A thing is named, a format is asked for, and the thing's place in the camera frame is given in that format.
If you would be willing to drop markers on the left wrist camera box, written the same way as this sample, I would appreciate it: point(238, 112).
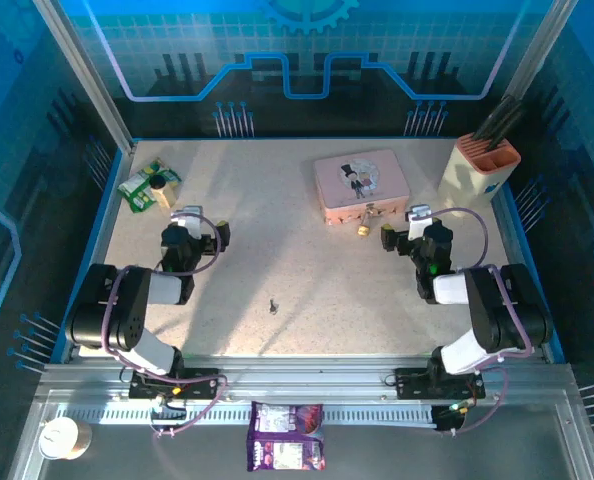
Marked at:
point(188, 221)

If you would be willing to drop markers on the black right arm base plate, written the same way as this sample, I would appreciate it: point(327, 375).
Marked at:
point(412, 384)

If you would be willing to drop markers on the aluminium frame post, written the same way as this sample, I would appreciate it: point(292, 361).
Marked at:
point(542, 45)
point(84, 80)

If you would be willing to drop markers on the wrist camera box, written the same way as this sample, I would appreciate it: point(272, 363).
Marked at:
point(188, 221)
point(419, 222)

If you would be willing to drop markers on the tan bottle black cap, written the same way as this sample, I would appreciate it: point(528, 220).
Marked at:
point(166, 196)

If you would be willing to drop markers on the white paper cup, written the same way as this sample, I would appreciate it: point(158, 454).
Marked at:
point(59, 437)

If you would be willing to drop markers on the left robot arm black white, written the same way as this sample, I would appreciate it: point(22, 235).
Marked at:
point(127, 300)

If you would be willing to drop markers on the pink wedding cartoon tin box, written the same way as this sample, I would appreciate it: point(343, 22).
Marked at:
point(362, 175)

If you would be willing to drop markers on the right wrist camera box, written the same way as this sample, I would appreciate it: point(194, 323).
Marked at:
point(419, 222)

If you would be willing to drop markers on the small brass padlock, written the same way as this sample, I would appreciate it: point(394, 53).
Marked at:
point(363, 230)

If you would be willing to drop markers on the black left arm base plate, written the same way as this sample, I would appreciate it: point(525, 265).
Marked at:
point(202, 384)

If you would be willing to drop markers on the aluminium frame rail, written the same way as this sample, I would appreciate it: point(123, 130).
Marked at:
point(302, 375)

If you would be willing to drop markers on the purple snack packet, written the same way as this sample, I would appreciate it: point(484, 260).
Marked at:
point(284, 440)

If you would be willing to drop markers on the green snack packet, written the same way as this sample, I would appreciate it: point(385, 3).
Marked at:
point(137, 190)

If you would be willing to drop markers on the cream knife block orange top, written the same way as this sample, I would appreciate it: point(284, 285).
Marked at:
point(467, 180)

